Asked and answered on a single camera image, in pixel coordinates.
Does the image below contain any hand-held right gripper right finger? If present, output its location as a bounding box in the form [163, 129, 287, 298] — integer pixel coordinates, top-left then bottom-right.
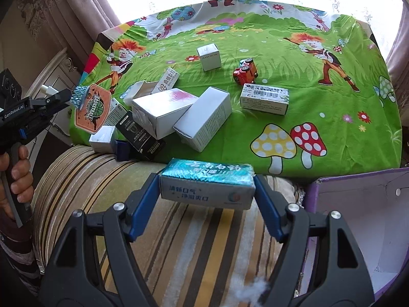
[254, 174, 375, 307]

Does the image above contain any person's left hand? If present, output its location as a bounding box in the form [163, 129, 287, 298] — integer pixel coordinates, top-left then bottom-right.
[0, 145, 34, 221]

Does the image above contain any red toy car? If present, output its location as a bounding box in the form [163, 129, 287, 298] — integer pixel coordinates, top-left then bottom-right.
[233, 58, 258, 85]

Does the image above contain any white cotton fluff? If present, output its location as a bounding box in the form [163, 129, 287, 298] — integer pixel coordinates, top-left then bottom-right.
[244, 280, 267, 299]

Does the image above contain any narrow white box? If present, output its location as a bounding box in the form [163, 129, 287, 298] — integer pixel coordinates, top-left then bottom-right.
[151, 68, 180, 94]

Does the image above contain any striped cushion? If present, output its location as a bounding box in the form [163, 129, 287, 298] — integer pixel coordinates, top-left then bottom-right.
[32, 145, 308, 307]

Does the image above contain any green and white medicine box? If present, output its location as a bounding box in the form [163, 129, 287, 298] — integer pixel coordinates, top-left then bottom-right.
[240, 83, 290, 116]

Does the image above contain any person's left forearm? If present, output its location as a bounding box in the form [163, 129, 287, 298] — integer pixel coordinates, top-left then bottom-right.
[0, 211, 43, 283]

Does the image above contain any white carved furniture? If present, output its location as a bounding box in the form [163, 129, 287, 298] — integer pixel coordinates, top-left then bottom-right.
[24, 48, 81, 139]

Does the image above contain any purple cardboard box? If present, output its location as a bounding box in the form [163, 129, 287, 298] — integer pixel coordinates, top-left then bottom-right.
[302, 166, 409, 301]

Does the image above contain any green cartoon printed cloth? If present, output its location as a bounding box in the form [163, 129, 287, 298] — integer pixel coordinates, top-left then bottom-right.
[69, 0, 404, 178]

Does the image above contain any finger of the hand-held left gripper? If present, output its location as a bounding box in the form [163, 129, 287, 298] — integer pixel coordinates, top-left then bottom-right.
[41, 89, 72, 117]

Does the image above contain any small white cube box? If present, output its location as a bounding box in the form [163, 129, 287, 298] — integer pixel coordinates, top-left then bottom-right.
[196, 43, 222, 71]

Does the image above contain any long white box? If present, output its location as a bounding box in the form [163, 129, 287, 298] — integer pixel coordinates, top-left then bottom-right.
[173, 86, 232, 153]

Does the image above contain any white box with pink print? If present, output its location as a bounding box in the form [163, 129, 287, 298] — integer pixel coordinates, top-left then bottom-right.
[132, 89, 199, 140]

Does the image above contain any black box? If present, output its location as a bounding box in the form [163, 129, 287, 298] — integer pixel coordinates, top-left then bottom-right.
[115, 111, 166, 161]

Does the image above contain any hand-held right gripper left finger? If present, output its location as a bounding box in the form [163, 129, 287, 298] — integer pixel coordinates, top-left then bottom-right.
[38, 173, 160, 307]

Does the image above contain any teal toothpaste box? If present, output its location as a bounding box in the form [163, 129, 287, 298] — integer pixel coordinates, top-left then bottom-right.
[159, 158, 256, 211]

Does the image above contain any orange basketball hoop toy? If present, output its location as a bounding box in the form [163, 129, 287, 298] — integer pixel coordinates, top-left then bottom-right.
[70, 84, 112, 135]

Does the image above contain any brown patterned curtain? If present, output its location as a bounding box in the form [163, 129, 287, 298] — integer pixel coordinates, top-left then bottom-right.
[19, 0, 122, 71]

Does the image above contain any small silver white box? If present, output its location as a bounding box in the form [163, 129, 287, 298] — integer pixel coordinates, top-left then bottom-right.
[89, 126, 116, 153]

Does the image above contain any dark blue box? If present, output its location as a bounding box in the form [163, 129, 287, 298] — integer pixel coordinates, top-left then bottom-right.
[114, 139, 130, 162]

